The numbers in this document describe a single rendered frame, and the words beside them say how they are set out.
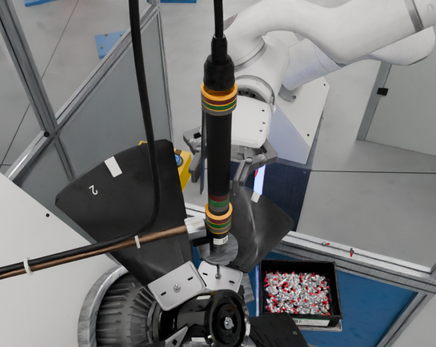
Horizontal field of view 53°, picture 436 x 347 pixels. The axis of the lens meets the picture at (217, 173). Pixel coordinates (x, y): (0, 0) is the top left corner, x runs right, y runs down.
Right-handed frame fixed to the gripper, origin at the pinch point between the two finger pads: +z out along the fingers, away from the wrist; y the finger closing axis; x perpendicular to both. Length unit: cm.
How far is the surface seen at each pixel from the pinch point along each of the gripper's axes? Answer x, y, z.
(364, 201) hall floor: -150, -45, -129
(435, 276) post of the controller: -63, -52, -34
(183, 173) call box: -45, 21, -34
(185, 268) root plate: -22.8, 4.6, 4.5
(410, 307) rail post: -82, -52, -34
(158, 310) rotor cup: -30.0, 8.0, 10.7
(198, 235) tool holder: -12.3, 2.2, 3.6
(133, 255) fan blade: -19.9, 13.6, 6.5
